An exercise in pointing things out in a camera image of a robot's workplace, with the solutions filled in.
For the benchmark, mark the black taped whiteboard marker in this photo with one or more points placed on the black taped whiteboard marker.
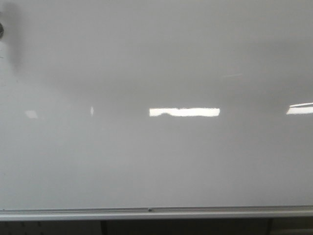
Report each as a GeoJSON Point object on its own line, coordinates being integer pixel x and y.
{"type": "Point", "coordinates": [1, 30]}

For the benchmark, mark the white whiteboard with aluminium frame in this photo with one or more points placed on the white whiteboard with aluminium frame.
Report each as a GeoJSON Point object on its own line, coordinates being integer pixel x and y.
{"type": "Point", "coordinates": [156, 109]}

